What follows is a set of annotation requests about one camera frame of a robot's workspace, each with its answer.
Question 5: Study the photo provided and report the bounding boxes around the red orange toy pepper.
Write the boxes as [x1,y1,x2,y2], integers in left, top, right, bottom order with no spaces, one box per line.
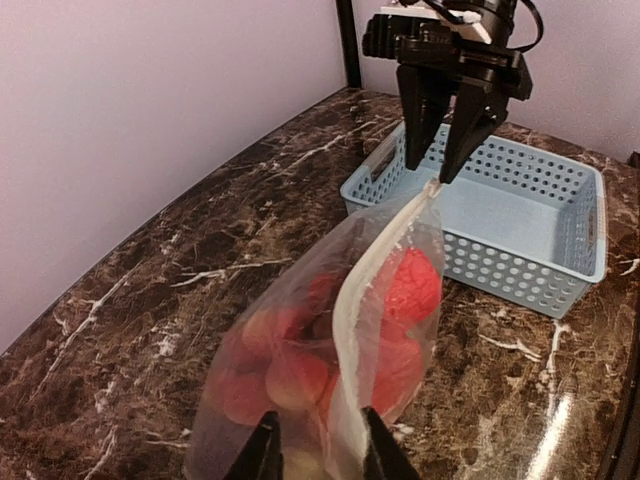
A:
[358,317,429,424]

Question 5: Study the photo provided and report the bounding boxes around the red lychee bunch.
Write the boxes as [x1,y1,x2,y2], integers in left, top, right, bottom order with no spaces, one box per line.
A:
[209,272,341,431]

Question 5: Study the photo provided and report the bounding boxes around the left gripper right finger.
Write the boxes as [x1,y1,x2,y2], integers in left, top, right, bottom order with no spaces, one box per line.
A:
[362,407,421,480]

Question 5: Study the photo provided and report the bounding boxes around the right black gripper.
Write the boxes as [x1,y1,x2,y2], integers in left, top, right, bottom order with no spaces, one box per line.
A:
[395,32,533,184]

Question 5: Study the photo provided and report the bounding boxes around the light blue plastic basket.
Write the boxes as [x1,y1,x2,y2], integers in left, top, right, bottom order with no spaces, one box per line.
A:
[339,122,609,320]

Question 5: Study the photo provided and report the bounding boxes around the clear dotted zip bag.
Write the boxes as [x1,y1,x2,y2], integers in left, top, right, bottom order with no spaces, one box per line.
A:
[185,180,445,479]

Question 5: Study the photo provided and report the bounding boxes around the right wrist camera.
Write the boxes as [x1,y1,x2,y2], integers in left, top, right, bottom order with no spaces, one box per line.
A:
[362,1,495,59]

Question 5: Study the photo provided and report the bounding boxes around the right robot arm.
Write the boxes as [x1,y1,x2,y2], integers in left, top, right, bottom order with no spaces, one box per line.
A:
[395,1,532,184]

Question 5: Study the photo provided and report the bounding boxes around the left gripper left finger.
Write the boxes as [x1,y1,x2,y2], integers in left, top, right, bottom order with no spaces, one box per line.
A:
[227,411,284,480]

